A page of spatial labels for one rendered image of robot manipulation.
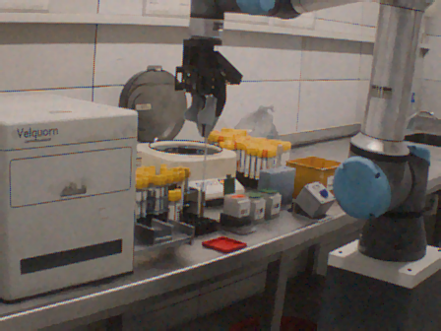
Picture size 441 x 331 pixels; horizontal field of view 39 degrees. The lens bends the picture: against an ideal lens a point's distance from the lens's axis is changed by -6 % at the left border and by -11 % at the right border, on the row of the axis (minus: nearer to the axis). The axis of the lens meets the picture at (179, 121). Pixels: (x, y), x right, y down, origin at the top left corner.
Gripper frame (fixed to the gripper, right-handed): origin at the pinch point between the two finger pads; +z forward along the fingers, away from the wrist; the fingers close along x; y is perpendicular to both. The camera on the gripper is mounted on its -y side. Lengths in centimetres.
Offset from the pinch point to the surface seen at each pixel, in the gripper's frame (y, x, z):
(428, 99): -247, -42, 7
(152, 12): -30, -50, -26
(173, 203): 13.3, 4.0, 13.3
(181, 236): 17.7, 10.7, 18.1
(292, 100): -109, -49, 4
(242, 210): -4.8, 8.1, 17.0
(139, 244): 27.9, 9.4, 18.1
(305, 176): -39.2, 2.8, 15.2
